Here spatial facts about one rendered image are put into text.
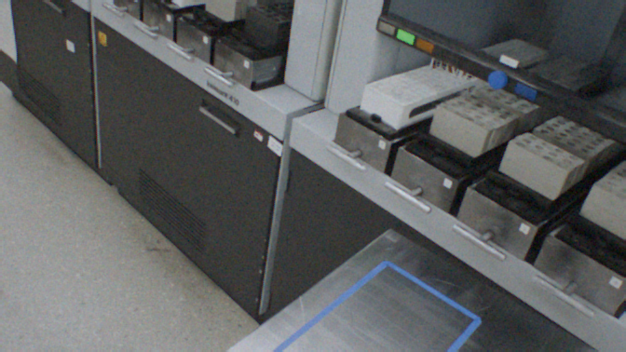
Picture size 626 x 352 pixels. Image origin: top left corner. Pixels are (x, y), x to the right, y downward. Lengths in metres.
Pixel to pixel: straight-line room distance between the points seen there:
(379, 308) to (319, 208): 0.60
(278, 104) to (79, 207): 1.08
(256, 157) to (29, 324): 0.80
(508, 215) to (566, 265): 0.12
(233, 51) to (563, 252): 0.83
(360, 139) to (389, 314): 0.51
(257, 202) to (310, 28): 0.45
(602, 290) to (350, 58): 0.65
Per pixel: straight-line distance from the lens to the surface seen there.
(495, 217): 1.07
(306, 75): 1.40
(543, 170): 1.09
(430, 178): 1.12
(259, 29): 1.47
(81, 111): 2.23
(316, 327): 0.73
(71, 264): 2.03
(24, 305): 1.93
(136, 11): 1.76
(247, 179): 1.51
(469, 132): 1.14
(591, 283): 1.05
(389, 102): 1.18
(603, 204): 1.07
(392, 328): 0.76
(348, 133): 1.22
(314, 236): 1.39
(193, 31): 1.55
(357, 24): 1.27
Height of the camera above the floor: 1.35
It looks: 33 degrees down
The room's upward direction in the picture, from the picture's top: 10 degrees clockwise
